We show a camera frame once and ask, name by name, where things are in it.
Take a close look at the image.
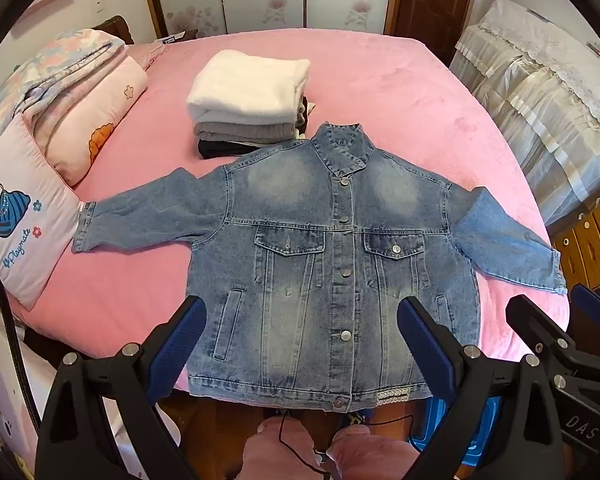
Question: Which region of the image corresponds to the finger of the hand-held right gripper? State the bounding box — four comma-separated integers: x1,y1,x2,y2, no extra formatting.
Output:
505,294,600,397
570,284,600,356

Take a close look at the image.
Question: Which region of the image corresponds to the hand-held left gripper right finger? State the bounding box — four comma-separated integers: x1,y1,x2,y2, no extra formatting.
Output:
397,296,566,480

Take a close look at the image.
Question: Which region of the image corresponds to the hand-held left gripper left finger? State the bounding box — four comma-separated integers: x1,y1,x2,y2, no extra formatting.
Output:
35,295,209,480

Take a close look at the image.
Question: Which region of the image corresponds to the blue denim jacket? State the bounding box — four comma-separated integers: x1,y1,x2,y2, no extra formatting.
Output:
70,121,568,413

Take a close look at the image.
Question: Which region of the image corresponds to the wooden drawer cabinet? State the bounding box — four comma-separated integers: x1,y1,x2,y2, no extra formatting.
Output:
550,187,600,311

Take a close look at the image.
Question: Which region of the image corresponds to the blue plastic bin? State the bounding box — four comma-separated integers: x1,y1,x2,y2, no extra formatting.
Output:
410,395,501,461

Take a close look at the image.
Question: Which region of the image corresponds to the person's right leg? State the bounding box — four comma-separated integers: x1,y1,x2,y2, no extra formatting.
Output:
327,425,426,480

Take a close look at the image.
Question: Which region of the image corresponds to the person's leg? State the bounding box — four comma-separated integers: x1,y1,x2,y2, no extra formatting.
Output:
242,417,331,480
327,425,426,480

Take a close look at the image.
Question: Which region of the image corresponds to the person's left leg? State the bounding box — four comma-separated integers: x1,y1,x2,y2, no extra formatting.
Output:
242,417,331,480

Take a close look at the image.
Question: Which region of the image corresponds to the black folded garment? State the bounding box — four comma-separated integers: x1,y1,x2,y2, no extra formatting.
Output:
197,137,281,159

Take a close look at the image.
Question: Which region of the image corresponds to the pink printed pillow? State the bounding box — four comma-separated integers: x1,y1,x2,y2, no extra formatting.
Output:
0,112,83,311

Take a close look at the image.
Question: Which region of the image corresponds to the lace covered furniture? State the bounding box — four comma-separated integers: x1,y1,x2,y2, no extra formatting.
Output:
447,0,600,226

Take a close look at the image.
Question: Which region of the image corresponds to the ribbed knit folded sweater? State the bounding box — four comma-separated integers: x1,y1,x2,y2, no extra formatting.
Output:
194,115,301,147

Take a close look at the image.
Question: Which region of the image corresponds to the pink flower pillow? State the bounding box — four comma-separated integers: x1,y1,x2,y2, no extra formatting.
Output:
22,55,148,186

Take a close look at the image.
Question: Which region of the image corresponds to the pink bed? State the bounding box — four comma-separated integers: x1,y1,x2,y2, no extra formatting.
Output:
30,27,571,392

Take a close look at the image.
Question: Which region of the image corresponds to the patterned folded garment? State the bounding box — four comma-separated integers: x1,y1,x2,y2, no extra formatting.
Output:
295,95,317,138

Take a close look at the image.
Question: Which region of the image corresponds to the white fluffy folded sweater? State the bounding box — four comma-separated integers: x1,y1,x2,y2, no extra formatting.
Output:
186,50,312,125

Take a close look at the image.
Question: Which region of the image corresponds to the floral folded quilt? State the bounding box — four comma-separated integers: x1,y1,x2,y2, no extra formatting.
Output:
0,27,126,161

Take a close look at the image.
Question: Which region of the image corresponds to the dark wooden headboard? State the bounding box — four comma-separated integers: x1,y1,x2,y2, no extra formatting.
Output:
92,15,136,46

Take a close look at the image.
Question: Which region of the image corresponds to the brown wooden door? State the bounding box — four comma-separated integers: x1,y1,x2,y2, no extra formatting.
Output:
385,0,481,66

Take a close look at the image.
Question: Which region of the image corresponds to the black cable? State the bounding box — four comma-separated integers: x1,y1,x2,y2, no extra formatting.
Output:
277,410,416,480

